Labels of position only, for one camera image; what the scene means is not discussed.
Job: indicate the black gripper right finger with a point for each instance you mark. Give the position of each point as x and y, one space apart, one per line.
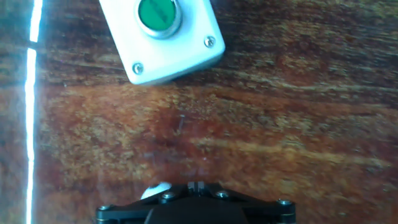
242 201

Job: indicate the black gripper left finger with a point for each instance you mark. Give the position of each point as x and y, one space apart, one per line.
155 202

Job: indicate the small black white soccer ball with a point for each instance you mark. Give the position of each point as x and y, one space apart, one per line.
154 190

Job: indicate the red-brown wooden board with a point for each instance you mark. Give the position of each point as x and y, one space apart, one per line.
264 124

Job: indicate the white box with green button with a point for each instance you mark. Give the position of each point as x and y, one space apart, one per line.
161 59

